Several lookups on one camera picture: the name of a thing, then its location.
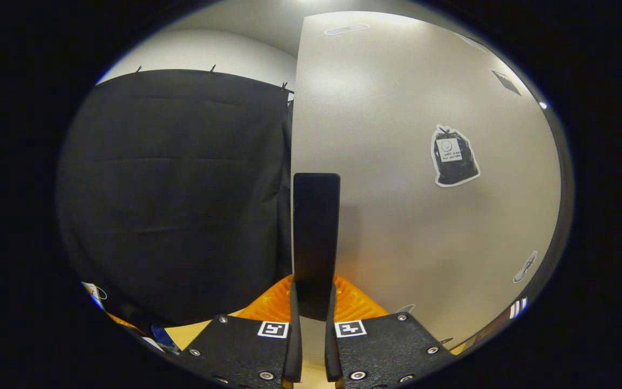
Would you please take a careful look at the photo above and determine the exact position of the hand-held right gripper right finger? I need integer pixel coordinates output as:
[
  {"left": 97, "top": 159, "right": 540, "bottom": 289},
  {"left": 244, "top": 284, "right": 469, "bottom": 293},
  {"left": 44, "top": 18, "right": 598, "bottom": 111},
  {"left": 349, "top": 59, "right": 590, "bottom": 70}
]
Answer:
[{"left": 324, "top": 276, "right": 455, "bottom": 389}]

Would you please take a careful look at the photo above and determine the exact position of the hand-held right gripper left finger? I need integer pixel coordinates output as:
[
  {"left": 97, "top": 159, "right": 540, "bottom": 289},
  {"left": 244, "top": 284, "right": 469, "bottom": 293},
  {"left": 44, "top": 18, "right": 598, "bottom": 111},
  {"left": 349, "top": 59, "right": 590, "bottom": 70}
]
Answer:
[{"left": 179, "top": 274, "right": 303, "bottom": 389}]

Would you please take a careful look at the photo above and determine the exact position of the black door handle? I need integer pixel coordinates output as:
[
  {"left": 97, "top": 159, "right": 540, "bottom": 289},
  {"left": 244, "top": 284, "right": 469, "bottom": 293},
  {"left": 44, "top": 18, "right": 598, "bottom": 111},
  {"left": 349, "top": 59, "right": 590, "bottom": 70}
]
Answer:
[{"left": 293, "top": 172, "right": 341, "bottom": 322}]

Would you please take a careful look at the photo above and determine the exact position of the light grey cabinet door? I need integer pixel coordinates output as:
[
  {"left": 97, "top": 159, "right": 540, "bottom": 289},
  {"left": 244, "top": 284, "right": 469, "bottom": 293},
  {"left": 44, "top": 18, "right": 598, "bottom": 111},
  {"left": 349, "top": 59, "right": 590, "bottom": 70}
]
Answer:
[{"left": 289, "top": 11, "right": 565, "bottom": 357}]

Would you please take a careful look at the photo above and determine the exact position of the black backdrop cloth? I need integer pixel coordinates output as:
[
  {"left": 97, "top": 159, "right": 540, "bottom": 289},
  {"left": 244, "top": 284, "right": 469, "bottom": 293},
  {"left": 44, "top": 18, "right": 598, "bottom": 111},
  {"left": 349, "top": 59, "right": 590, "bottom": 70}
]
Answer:
[{"left": 56, "top": 69, "right": 294, "bottom": 327}]

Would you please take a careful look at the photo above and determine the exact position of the blue grey book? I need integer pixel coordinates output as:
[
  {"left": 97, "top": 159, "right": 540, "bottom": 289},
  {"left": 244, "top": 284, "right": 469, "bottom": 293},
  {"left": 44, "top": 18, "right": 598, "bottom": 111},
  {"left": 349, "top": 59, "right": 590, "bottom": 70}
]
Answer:
[{"left": 508, "top": 296, "right": 529, "bottom": 320}]

